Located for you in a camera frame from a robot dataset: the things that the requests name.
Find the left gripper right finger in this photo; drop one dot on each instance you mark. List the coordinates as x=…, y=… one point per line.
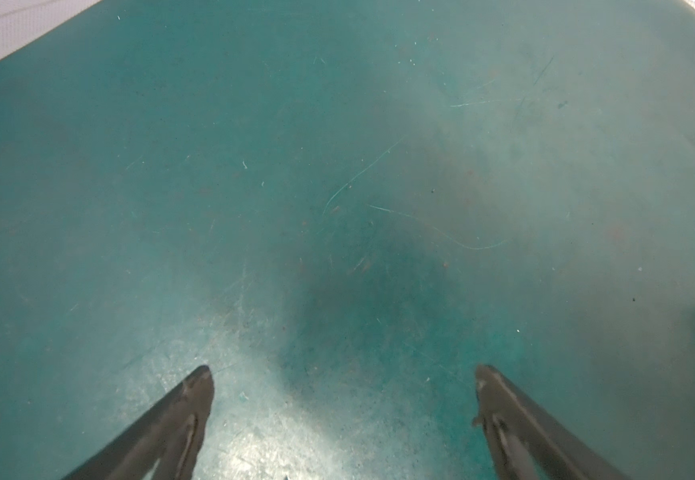
x=523, y=438

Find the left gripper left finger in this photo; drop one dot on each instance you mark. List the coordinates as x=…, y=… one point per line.
x=164, y=442

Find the green table mat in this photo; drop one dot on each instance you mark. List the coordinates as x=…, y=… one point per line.
x=343, y=208

